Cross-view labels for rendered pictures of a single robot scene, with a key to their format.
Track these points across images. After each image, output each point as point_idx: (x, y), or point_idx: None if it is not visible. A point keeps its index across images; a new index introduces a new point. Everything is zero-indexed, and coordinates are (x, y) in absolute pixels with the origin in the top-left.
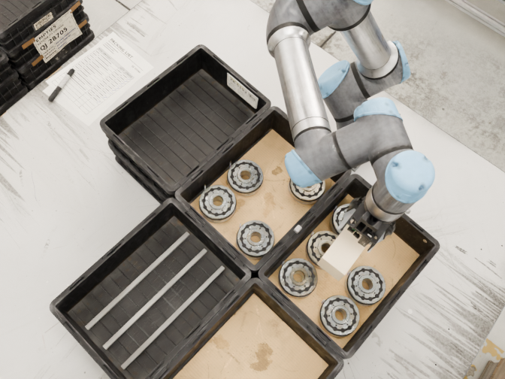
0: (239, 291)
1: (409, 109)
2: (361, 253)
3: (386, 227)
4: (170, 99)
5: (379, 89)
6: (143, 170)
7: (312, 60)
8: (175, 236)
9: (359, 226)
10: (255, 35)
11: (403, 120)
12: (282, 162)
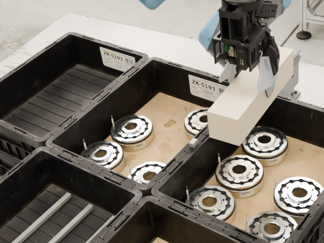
0: (128, 211)
1: (321, 67)
2: (288, 174)
3: (259, 33)
4: (45, 92)
5: (262, 19)
6: (11, 135)
7: (203, 52)
8: (54, 201)
9: (227, 36)
10: (139, 47)
11: (317, 77)
12: (174, 114)
